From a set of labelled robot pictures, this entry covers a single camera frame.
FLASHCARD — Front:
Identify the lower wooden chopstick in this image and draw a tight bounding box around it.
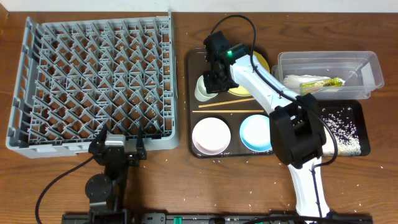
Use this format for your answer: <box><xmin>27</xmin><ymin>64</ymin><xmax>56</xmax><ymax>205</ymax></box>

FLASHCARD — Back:
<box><xmin>192</xmin><ymin>110</ymin><xmax>264</xmax><ymax>113</ymax></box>

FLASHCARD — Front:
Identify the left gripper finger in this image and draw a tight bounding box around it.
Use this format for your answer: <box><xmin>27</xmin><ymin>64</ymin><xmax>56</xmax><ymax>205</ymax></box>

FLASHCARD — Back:
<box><xmin>93</xmin><ymin>125</ymin><xmax>108</xmax><ymax>147</ymax></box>
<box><xmin>136</xmin><ymin>126</ymin><xmax>145</xmax><ymax>152</ymax></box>

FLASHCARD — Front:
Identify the upper wooden chopstick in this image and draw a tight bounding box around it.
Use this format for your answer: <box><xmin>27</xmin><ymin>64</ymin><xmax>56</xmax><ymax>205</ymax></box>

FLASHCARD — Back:
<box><xmin>198</xmin><ymin>98</ymin><xmax>255</xmax><ymax>108</ymax></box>

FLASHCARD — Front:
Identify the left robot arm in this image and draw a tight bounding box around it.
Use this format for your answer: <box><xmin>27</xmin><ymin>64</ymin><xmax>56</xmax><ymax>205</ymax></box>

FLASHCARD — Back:
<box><xmin>85</xmin><ymin>127</ymin><xmax>147</xmax><ymax>224</ymax></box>

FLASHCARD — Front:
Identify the light blue bowl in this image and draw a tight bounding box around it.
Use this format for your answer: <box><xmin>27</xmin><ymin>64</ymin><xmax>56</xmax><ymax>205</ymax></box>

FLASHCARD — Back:
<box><xmin>239</xmin><ymin>114</ymin><xmax>272</xmax><ymax>153</ymax></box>

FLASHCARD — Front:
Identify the white plastic cup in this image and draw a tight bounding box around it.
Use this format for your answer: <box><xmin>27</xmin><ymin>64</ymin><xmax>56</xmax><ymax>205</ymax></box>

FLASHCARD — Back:
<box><xmin>194</xmin><ymin>75</ymin><xmax>218</xmax><ymax>102</ymax></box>

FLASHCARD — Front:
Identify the yellow round plate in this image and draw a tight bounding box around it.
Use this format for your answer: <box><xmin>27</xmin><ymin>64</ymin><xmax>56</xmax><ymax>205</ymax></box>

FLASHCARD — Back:
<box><xmin>228</xmin><ymin>51</ymin><xmax>270</xmax><ymax>97</ymax></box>

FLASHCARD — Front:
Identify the white round bowl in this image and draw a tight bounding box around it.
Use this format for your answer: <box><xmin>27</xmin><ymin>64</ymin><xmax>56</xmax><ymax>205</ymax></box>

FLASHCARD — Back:
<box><xmin>192</xmin><ymin>117</ymin><xmax>231</xmax><ymax>156</ymax></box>

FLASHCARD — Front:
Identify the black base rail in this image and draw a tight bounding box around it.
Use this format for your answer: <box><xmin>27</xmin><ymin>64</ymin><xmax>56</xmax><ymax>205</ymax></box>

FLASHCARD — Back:
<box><xmin>61</xmin><ymin>213</ymin><xmax>373</xmax><ymax>224</ymax></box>

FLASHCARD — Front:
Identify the green snack wrapper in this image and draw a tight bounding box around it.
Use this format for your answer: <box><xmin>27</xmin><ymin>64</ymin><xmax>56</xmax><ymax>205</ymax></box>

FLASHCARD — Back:
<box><xmin>300</xmin><ymin>77</ymin><xmax>345</xmax><ymax>96</ymax></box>

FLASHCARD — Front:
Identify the pile of rice waste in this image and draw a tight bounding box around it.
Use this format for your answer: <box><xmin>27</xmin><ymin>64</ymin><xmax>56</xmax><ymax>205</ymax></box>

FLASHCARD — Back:
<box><xmin>321</xmin><ymin>107</ymin><xmax>361</xmax><ymax>156</ymax></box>

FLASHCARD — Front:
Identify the clear plastic waste bin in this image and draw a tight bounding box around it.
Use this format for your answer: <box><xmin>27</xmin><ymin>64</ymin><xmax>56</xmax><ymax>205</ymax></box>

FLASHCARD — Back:
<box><xmin>271</xmin><ymin>51</ymin><xmax>384</xmax><ymax>100</ymax></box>

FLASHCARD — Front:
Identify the dark brown serving tray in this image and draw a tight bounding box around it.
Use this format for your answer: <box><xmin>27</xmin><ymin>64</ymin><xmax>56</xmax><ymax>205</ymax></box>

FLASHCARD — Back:
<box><xmin>185</xmin><ymin>47</ymin><xmax>273</xmax><ymax>159</ymax></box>

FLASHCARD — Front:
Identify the black waste tray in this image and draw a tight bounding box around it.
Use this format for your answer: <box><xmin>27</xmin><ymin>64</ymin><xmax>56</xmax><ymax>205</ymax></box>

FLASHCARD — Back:
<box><xmin>318</xmin><ymin>100</ymin><xmax>371</xmax><ymax>157</ymax></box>

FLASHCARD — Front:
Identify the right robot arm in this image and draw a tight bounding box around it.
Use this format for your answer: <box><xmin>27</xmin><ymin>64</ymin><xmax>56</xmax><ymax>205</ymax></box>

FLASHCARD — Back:
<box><xmin>203</xmin><ymin>31</ymin><xmax>330</xmax><ymax>218</ymax></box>

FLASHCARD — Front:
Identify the wooden chopstick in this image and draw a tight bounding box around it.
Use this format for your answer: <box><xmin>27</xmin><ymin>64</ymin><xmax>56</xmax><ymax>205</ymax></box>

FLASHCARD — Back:
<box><xmin>192</xmin><ymin>110</ymin><xmax>264</xmax><ymax>113</ymax></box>
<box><xmin>198</xmin><ymin>98</ymin><xmax>255</xmax><ymax>108</ymax></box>

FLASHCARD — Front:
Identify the grey plastic dish rack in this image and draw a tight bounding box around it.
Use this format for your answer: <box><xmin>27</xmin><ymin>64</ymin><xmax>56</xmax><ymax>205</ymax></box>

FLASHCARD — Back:
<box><xmin>5</xmin><ymin>14</ymin><xmax>179</xmax><ymax>159</ymax></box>

